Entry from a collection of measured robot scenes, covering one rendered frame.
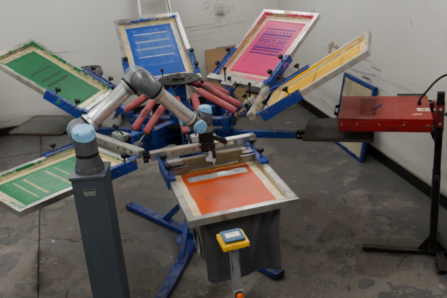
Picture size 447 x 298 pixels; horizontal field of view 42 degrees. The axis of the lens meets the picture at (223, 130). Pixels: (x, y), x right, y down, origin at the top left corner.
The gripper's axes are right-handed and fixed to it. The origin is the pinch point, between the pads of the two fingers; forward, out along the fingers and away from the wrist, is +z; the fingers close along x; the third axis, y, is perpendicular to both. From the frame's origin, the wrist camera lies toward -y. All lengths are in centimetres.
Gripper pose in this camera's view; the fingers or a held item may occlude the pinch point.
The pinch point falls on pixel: (213, 161)
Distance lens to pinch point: 347.6
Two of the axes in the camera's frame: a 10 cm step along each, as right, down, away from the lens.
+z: 0.8, 9.3, 3.5
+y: -9.6, 1.7, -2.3
